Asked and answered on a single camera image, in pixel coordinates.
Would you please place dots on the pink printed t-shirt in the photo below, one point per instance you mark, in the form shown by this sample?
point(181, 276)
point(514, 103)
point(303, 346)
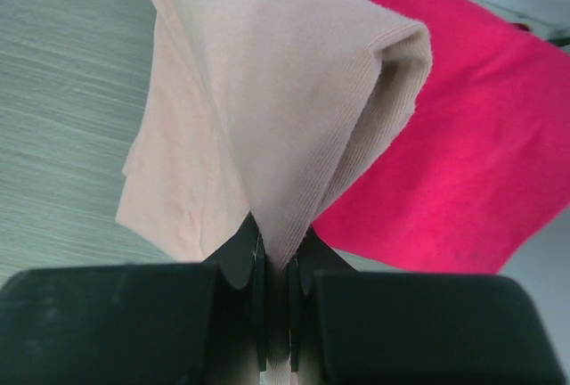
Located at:
point(269, 108)

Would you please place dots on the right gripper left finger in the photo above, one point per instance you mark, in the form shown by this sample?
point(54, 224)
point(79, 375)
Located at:
point(182, 323)

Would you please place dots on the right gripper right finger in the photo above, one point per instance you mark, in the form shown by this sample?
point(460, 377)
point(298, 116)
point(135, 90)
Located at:
point(351, 327)

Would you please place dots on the magenta folded t-shirt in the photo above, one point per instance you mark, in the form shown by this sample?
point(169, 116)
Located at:
point(483, 164)

